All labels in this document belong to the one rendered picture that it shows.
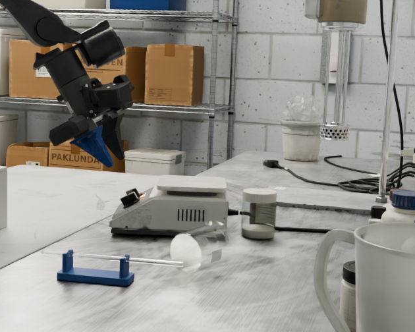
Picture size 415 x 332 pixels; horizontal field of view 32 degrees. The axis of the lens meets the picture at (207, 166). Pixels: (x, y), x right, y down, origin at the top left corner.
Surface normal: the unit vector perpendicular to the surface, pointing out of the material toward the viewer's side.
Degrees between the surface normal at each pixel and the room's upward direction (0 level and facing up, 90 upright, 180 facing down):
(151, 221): 90
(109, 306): 0
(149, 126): 90
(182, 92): 89
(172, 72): 91
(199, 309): 0
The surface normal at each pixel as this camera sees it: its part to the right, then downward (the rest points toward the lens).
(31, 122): -0.26, 0.12
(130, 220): 0.00, 0.14
